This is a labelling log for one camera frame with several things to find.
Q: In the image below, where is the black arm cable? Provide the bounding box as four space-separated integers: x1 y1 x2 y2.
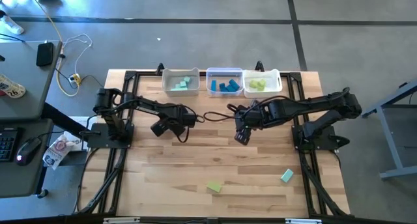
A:
174 105 205 144
203 94 296 123

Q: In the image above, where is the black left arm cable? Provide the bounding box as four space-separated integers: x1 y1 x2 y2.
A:
174 105 205 144

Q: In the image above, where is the silver aluminium bracket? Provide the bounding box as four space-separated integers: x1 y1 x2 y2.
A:
285 217 323 224
102 216 141 224

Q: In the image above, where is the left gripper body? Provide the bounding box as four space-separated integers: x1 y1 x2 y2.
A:
167 110 198 136

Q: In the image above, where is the yellow white power adapter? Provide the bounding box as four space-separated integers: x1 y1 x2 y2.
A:
67 73 82 86

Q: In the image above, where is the white plastic bin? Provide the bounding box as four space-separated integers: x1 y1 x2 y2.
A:
242 68 283 99
162 67 201 98

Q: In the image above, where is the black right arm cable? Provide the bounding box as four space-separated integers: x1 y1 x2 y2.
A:
203 94 296 123

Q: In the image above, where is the white cable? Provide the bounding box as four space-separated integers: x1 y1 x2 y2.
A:
61 33 94 80

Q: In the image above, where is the person's white shoe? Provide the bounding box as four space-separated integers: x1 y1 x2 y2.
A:
0 10 25 36

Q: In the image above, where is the yellow cable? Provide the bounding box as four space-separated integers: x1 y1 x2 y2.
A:
20 0 82 98

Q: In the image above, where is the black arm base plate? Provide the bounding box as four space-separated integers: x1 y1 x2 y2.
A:
291 124 351 152
86 122 135 150

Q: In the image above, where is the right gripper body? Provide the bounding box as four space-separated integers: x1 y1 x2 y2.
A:
233 102 266 131

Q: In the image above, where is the grey metal table frame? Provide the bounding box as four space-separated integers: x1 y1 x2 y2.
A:
360 77 417 181

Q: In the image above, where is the black power adapter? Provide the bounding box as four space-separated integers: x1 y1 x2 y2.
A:
35 41 55 68

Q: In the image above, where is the white red snack bag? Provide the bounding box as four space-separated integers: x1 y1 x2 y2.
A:
42 133 76 171

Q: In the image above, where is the white printed box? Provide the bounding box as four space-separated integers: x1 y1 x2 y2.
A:
63 115 96 152

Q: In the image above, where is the clear plastic bin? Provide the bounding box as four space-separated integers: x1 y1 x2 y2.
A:
205 66 244 98

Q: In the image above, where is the black keyboard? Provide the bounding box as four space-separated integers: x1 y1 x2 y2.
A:
0 126 24 163

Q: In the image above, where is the black computer mouse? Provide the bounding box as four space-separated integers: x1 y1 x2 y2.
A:
14 137 43 167

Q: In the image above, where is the black aluminium table frame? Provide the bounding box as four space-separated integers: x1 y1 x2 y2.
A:
75 60 352 224

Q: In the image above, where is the grey office desk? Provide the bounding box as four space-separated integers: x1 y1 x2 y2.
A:
0 118 55 199
0 40 63 121

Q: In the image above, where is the black desk leg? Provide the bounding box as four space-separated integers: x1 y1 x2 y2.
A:
40 101 98 139

